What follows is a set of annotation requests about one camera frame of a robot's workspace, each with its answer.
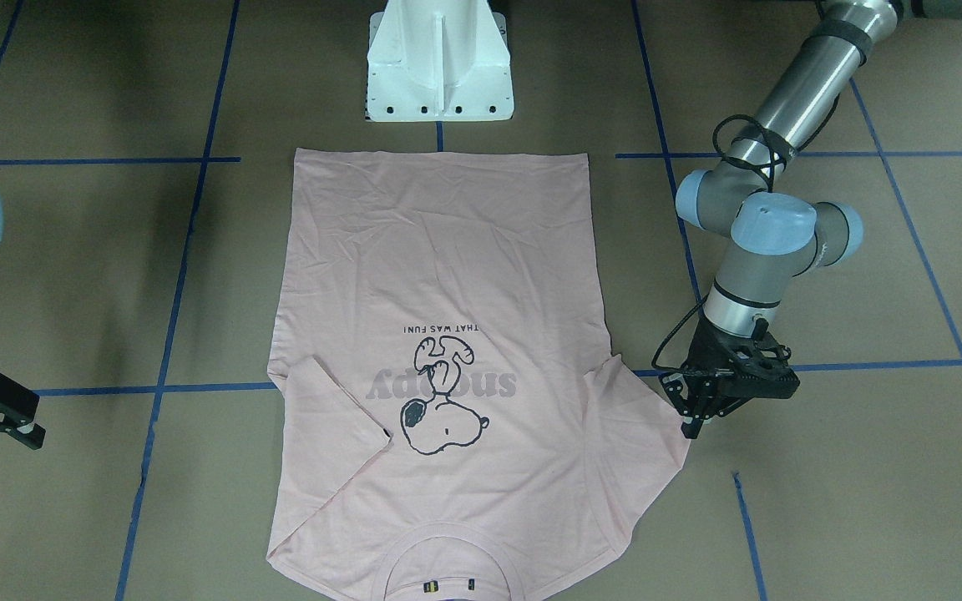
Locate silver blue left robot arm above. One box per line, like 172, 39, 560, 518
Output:
661, 1, 962, 440

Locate pink Snoopy t-shirt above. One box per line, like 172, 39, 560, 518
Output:
266, 149, 690, 600

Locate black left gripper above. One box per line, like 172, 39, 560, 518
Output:
658, 322, 799, 440

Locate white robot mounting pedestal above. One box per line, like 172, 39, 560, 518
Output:
364, 1, 515, 123

